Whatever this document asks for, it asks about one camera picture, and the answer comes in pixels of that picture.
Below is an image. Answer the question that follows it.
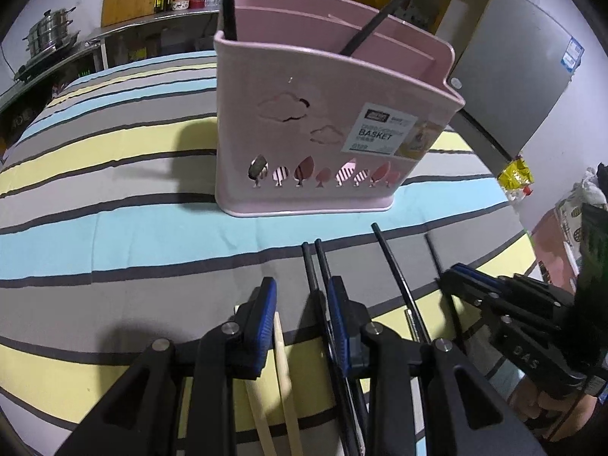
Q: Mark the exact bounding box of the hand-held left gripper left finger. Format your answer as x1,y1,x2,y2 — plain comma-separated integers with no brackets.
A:
54,275,279,456

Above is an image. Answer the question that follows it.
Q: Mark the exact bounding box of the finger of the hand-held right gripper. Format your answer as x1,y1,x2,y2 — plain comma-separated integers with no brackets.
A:
438,270,562,344
450,263,576,315

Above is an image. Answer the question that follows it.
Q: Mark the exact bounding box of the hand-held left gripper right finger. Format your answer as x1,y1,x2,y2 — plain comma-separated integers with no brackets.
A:
325,275,547,456

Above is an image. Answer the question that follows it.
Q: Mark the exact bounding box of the black chopstick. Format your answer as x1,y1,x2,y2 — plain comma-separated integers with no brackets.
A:
372,222,433,344
221,0,238,41
338,0,440,57
424,234,469,348
314,239,334,287
301,242,325,298

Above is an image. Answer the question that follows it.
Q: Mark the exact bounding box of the wooden chopstick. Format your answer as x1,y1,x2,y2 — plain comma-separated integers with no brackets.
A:
244,380,277,456
272,312,305,456

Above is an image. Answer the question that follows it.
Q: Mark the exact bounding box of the pink plastic utensil basket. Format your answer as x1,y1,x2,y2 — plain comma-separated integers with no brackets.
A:
213,0,466,219

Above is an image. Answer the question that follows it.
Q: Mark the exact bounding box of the person's right hand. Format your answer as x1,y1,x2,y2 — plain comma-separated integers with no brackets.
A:
510,381,598,443

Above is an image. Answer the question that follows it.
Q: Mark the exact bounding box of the silver metal utensil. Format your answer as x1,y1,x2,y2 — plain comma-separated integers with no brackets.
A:
404,309,421,343

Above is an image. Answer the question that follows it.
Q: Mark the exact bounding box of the white plastic bag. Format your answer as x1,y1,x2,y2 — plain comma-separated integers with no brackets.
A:
505,185,534,206

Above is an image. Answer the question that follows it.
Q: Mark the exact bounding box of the floral fabric bundle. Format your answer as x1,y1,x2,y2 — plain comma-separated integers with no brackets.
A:
555,185,586,249

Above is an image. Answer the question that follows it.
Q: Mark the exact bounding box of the yellow snack bag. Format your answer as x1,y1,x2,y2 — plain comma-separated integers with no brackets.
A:
497,154,535,192

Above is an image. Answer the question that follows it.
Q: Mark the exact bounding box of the striped bed sheet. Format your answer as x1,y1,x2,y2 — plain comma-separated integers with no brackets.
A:
0,50,542,456

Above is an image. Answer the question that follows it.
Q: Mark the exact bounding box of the grey refrigerator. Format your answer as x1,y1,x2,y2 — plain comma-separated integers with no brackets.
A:
446,0,587,162

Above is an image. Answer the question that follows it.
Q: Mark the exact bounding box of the steel kitchen counter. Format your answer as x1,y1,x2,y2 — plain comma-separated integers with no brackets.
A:
0,8,222,153

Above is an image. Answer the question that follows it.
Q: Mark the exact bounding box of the gas stove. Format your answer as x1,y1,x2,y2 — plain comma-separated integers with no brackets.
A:
12,51,65,82

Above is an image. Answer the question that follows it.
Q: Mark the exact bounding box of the steel steamer pot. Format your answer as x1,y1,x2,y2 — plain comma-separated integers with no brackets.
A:
21,7,79,59

